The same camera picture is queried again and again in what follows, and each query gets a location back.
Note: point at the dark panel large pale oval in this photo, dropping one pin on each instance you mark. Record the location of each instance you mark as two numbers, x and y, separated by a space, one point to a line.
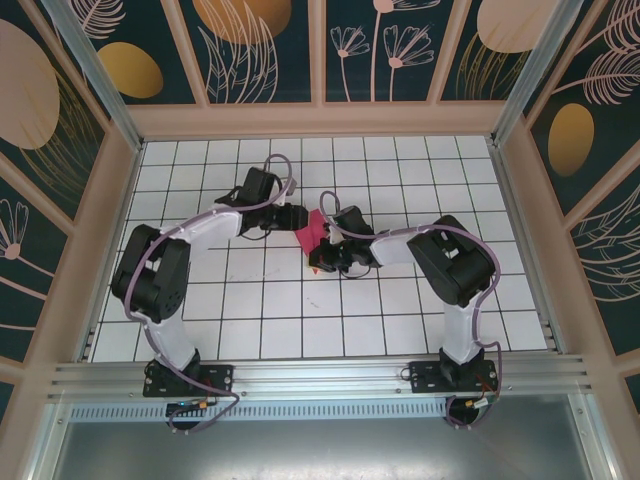
30 100

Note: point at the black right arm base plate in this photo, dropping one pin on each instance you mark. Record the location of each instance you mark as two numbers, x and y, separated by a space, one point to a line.
425 380

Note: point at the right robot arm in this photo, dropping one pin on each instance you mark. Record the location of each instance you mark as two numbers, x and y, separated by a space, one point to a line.
395 247

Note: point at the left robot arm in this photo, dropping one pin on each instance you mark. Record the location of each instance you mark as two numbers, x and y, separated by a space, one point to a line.
215 227

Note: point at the dark panel with pale circle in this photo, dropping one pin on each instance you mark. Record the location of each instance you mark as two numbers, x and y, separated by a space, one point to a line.
500 25

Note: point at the yellow power connector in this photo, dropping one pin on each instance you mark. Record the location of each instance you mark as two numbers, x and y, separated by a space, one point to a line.
472 403

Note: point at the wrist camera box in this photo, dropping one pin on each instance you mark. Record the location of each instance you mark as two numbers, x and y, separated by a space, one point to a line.
324 256
294 217

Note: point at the dark panel with orange oval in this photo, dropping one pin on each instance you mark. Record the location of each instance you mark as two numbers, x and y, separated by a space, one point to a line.
130 70

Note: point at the aluminium side rail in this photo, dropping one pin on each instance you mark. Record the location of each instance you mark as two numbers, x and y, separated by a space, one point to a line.
519 225
132 175

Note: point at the dark panel orange circle leaves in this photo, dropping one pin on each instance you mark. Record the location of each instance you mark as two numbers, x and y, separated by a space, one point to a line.
240 30

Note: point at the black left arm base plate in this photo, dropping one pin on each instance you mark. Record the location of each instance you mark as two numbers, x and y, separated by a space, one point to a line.
220 380

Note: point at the grey metal sheet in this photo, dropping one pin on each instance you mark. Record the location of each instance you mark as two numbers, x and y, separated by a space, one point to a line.
320 450

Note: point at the small black circuit board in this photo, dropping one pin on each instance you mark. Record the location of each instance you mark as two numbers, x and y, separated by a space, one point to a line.
182 409

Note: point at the dark panel orange oval feathers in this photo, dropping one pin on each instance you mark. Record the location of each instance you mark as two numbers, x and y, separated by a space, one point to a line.
570 140

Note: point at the pink cloth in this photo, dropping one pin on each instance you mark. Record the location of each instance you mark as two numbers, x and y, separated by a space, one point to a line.
312 227

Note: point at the dark panel single flower outline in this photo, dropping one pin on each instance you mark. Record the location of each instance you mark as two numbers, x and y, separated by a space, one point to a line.
25 280

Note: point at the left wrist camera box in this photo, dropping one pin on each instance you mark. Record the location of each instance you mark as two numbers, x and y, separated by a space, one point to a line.
294 217

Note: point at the long aluminium mounting rail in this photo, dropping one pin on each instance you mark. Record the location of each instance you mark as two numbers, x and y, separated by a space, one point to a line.
320 375

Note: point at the dark panel feather outlines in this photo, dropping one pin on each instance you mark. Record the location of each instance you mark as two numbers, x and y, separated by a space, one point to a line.
610 260

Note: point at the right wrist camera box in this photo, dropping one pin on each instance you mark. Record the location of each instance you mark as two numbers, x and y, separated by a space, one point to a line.
324 256

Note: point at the dark panel with flower outlines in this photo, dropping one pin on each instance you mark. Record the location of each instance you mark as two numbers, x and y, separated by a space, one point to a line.
370 75

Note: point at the aluminium corner post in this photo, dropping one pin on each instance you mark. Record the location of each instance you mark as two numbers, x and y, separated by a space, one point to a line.
535 65
95 65

